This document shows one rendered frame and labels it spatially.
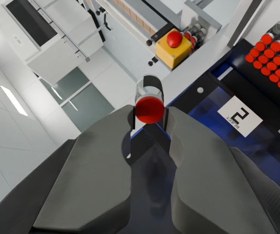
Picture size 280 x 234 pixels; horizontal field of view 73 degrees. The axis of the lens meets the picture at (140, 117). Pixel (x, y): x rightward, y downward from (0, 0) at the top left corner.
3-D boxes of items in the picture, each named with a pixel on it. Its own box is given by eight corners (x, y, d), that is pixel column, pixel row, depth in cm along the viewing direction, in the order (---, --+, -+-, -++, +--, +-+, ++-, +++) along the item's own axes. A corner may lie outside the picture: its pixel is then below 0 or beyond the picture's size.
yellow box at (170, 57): (188, 58, 57) (171, 73, 56) (172, 43, 59) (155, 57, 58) (193, 42, 50) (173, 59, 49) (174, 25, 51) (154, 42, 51)
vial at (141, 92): (162, 73, 16) (167, 95, 12) (160, 97, 17) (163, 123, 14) (136, 72, 16) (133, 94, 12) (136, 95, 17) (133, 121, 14)
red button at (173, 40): (183, 44, 51) (173, 54, 50) (173, 35, 52) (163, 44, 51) (186, 35, 47) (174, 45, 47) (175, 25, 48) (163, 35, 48)
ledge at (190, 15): (209, 55, 65) (204, 58, 64) (182, 32, 68) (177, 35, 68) (222, 25, 51) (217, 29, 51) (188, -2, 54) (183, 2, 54)
